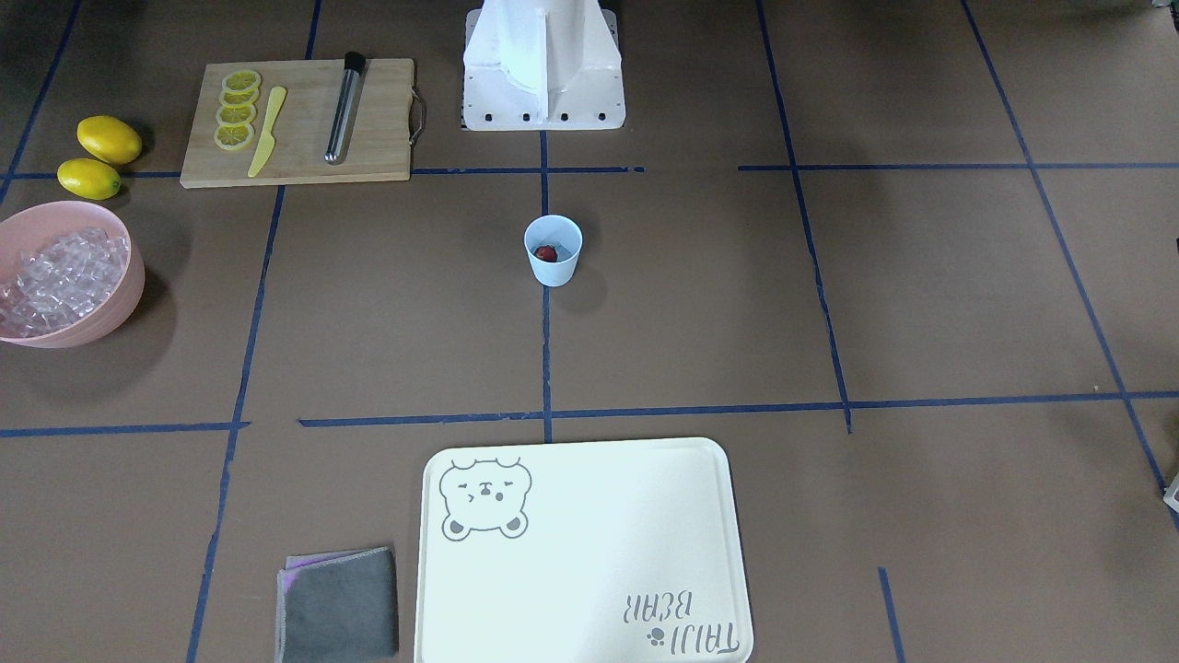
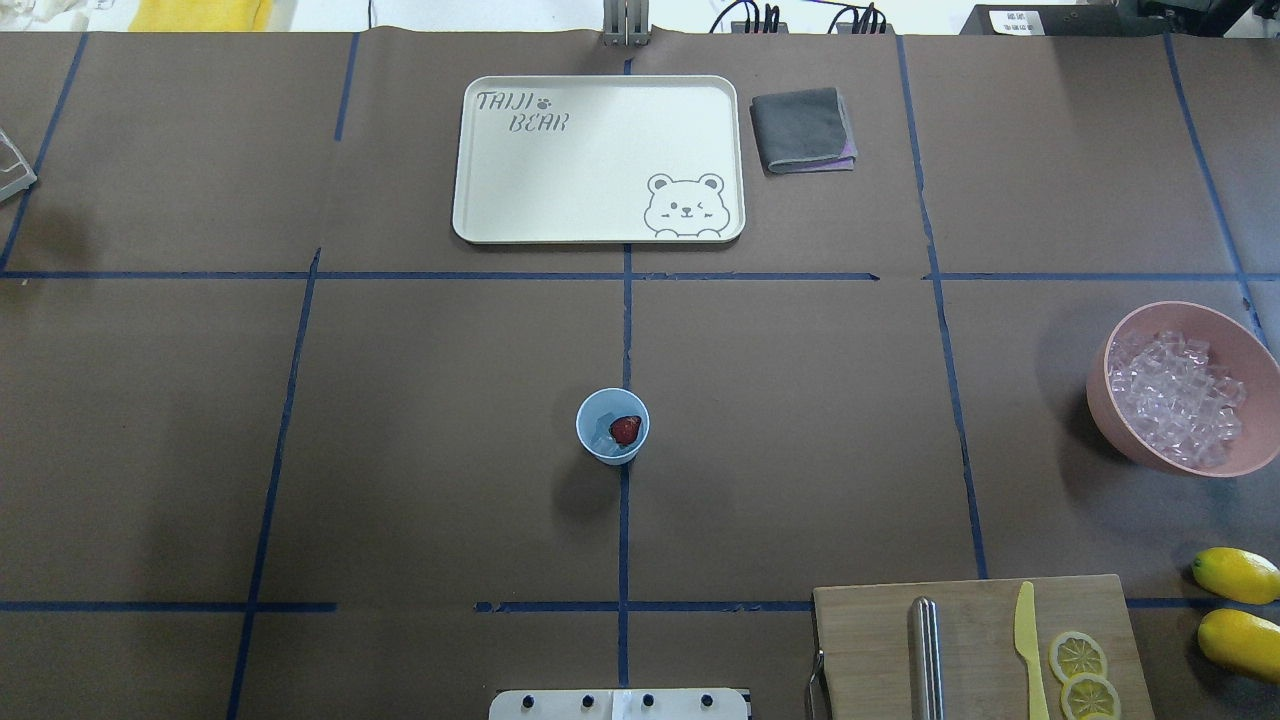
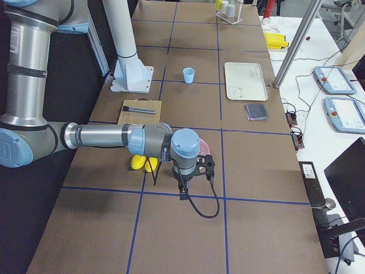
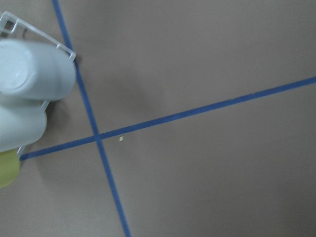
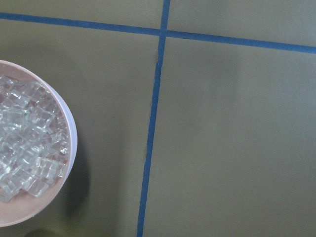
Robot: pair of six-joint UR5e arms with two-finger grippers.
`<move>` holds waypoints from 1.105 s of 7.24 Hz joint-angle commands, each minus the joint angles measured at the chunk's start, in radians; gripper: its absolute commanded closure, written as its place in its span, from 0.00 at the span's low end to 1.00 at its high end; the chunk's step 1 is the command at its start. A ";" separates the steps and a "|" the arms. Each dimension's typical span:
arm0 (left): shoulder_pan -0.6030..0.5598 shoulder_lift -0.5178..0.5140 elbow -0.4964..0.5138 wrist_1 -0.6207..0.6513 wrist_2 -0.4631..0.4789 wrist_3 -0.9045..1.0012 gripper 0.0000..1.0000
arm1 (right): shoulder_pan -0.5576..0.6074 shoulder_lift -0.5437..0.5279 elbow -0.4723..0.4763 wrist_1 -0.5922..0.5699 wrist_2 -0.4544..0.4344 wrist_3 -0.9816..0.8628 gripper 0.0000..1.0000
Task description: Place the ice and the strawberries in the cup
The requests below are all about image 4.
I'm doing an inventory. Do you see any white plastic cup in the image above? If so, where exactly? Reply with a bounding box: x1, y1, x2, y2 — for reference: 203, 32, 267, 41
0, 94, 47, 152

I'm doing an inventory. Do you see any grey plastic cup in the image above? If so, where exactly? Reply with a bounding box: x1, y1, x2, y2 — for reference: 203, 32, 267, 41
0, 39, 76, 101

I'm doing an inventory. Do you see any yellow plastic cup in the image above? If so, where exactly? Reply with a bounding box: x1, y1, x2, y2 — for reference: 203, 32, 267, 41
0, 149, 20, 188

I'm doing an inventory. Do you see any white cup rack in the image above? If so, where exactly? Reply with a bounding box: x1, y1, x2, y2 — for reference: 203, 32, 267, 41
0, 11, 76, 149

